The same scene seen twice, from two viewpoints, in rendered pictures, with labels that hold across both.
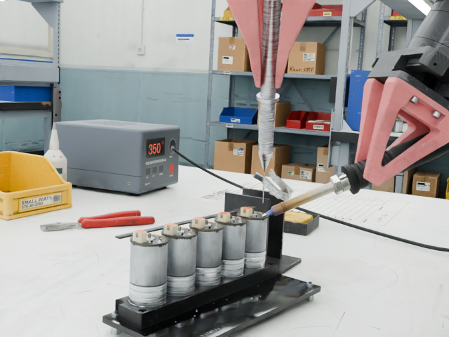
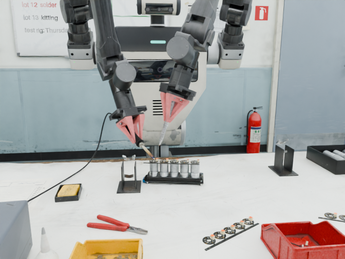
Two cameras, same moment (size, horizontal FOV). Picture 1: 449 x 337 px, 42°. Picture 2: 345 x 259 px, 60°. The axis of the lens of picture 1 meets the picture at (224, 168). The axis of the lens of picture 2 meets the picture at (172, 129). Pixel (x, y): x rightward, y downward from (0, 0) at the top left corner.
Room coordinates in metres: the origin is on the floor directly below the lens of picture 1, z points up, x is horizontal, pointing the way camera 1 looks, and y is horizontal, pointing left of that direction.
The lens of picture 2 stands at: (0.85, 0.65, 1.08)
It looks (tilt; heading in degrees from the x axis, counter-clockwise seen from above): 13 degrees down; 236
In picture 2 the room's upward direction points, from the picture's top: straight up
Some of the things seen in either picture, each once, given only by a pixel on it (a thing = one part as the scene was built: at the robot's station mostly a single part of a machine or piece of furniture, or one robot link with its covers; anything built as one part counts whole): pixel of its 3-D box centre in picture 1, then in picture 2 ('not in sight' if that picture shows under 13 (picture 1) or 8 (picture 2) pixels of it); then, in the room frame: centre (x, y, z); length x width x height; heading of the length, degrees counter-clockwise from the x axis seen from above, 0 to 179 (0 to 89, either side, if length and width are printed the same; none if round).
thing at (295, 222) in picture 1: (282, 219); (69, 191); (0.67, -0.07, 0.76); 0.07 x 0.05 x 0.02; 66
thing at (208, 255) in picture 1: (204, 258); (174, 169); (0.41, 0.01, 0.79); 0.02 x 0.02 x 0.05
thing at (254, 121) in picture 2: not in sight; (254, 130); (-1.82, -1.62, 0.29); 0.16 x 0.15 x 0.55; 153
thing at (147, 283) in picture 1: (147, 275); (194, 170); (0.36, 0.05, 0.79); 0.02 x 0.02 x 0.05
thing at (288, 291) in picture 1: (221, 307); (174, 178); (0.40, 0.00, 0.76); 0.16 x 0.07 x 0.01; 141
